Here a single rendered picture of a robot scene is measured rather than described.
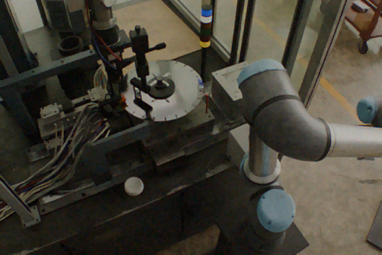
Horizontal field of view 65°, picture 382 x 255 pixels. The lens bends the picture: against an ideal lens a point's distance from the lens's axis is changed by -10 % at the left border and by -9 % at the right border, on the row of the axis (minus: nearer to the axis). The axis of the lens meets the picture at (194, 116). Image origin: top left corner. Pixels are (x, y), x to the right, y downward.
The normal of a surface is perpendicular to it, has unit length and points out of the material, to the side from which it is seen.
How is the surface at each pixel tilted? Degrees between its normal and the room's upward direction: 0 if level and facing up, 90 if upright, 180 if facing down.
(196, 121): 0
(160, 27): 0
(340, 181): 0
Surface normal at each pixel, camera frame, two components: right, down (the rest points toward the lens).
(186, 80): 0.03, -0.64
